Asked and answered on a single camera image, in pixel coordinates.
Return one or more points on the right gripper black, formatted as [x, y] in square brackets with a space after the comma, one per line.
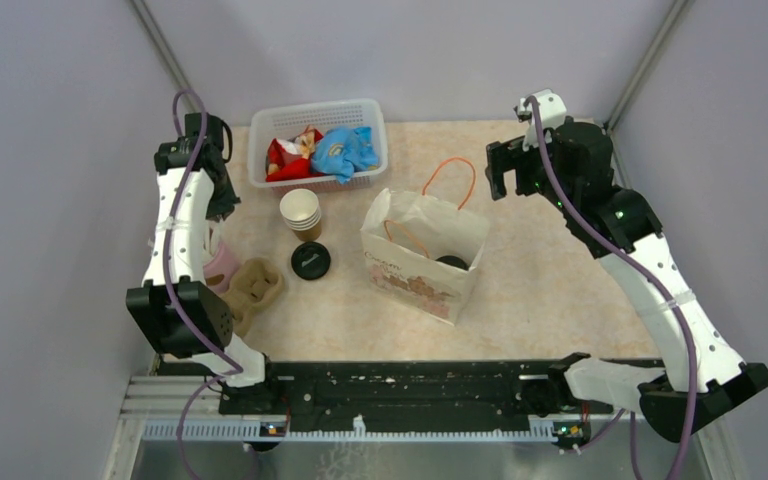
[509, 155]

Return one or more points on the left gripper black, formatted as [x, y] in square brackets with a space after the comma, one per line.
[222, 205]

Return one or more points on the black cup lid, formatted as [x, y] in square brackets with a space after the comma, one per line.
[453, 261]

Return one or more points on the beige paper bag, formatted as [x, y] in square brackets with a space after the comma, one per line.
[403, 234]

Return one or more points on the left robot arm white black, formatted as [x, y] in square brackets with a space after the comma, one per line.
[173, 306]

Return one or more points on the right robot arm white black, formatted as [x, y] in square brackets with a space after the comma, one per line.
[701, 377]

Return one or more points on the pink straw holder cup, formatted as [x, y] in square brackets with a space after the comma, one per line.
[219, 266]

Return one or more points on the red cloth toy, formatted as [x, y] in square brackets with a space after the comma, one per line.
[292, 159]

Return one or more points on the stack of paper cups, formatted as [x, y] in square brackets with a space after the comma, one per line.
[300, 210]

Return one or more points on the white plastic basket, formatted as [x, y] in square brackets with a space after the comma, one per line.
[287, 121]

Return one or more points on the brown pulp cup carrier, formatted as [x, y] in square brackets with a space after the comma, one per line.
[254, 287]

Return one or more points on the black lid stack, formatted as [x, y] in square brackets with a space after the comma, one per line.
[311, 261]

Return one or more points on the blue cloth toy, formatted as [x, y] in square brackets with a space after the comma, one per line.
[344, 151]

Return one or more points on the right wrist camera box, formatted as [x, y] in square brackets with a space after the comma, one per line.
[541, 111]

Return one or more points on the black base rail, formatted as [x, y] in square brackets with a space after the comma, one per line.
[404, 396]

